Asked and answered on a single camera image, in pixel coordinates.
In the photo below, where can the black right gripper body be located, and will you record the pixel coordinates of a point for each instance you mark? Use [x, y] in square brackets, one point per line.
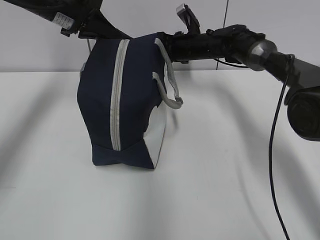
[167, 40]

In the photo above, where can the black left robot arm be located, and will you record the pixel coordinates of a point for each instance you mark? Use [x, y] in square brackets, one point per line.
[48, 10]

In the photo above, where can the navy insulated lunch bag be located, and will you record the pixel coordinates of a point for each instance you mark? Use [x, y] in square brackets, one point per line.
[125, 89]

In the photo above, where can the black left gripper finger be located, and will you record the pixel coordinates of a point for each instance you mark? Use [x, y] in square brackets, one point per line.
[106, 30]

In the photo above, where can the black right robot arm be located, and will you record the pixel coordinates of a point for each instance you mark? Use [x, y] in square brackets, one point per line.
[239, 45]

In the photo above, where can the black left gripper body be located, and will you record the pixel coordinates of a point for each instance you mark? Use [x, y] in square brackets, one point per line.
[88, 20]

